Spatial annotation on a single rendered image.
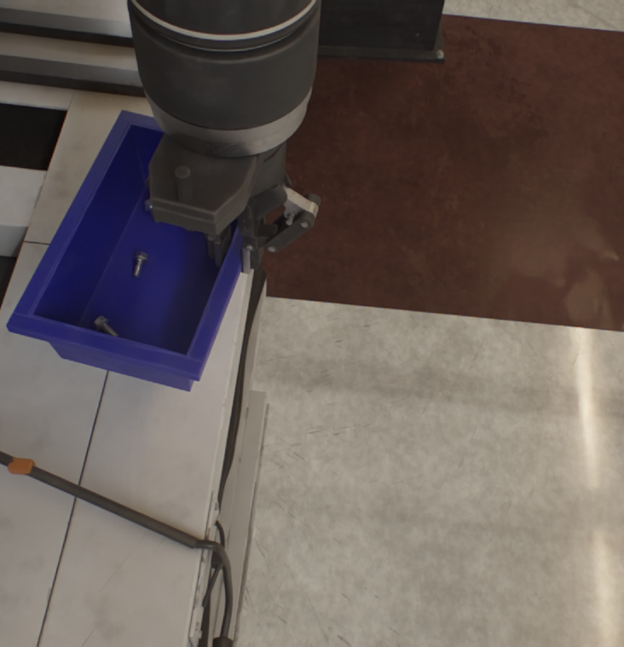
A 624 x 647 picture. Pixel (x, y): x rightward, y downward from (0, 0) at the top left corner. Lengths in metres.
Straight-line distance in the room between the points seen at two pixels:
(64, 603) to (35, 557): 0.05
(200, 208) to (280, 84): 0.09
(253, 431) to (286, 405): 0.49
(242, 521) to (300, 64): 0.83
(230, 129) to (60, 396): 0.42
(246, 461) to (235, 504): 0.06
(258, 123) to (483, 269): 1.50
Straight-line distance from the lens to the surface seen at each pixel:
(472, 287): 1.93
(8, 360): 0.87
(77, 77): 1.07
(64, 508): 0.80
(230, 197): 0.50
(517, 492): 1.74
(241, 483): 1.22
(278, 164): 0.57
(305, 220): 0.60
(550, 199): 2.14
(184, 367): 0.63
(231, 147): 0.51
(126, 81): 1.05
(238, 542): 1.20
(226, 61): 0.46
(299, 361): 1.78
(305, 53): 0.49
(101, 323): 0.73
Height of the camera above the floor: 1.58
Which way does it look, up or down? 59 degrees down
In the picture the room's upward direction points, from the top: 7 degrees clockwise
